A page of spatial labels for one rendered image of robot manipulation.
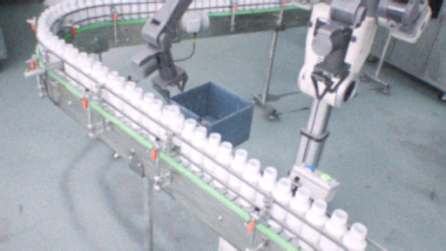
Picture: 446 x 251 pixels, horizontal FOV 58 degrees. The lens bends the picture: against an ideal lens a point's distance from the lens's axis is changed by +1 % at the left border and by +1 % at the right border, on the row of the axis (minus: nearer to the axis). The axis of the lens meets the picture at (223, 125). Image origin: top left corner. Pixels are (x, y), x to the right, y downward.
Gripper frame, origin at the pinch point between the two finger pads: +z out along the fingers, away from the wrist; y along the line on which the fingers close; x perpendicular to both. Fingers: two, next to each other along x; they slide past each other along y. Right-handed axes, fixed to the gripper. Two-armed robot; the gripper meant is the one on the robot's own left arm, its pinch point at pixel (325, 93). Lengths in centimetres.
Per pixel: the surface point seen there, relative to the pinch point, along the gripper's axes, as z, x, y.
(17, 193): 140, 175, -38
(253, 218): 31.5, -0.9, -27.0
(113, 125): 44, 79, -22
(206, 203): 47, 23, -21
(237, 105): 51, 66, 43
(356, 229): 25.2, -25.2, -14.4
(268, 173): 23.1, 3.3, -16.7
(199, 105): 58, 86, 36
